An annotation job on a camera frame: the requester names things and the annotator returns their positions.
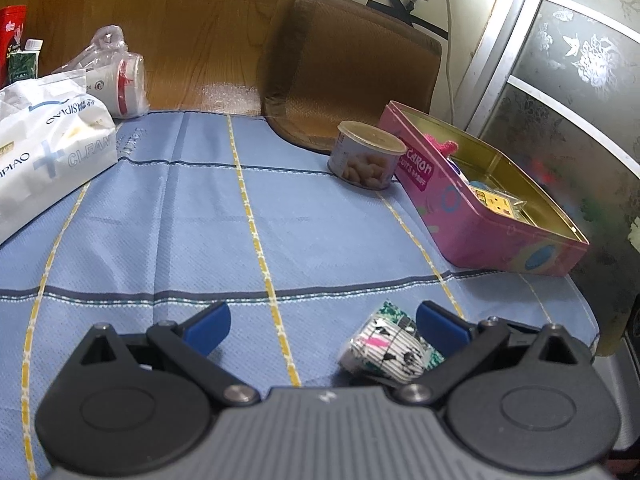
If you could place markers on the brown seat cushion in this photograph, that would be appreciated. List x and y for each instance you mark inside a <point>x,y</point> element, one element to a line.
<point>350,60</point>

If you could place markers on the black tape cross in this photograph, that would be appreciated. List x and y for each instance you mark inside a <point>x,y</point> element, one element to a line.
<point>395,0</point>

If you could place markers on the white tissue pack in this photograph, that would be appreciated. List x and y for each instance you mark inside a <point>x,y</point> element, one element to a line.
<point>50,160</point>

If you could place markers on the floral glass sliding door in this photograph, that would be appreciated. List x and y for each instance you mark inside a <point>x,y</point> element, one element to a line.
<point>575,60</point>

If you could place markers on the green patterned tissue pack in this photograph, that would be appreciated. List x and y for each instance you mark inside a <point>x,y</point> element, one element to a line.
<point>385,345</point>

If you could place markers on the pink tin box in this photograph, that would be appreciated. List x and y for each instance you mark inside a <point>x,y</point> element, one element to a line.
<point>465,230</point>

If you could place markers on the clear bag with cups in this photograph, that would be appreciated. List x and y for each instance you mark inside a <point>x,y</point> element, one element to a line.
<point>120,85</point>

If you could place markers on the red tin box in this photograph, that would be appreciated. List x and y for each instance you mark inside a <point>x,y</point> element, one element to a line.
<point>12,25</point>

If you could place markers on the blue tablecloth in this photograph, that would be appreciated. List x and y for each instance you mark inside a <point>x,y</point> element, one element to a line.
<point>200,220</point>

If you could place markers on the green drink carton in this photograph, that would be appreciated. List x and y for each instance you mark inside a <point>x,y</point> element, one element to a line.
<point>25,65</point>

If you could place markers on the yellow card case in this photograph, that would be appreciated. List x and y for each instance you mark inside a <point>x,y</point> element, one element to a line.
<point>495,203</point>

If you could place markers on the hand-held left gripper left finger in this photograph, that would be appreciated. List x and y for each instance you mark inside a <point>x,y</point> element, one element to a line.
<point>210,327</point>

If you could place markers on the round snack can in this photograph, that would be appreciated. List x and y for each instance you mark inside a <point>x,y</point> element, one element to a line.
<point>360,165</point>

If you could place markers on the white and blue wipes packet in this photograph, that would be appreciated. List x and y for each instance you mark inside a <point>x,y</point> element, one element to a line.
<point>455,166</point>

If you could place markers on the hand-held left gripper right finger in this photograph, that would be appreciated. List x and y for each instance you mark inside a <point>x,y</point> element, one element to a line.
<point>442,330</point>

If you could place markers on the pink knitted cloth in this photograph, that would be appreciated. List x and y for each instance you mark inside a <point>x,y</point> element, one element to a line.
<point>442,145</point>

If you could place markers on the wood-grain board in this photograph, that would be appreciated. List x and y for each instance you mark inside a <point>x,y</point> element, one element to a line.
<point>175,20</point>

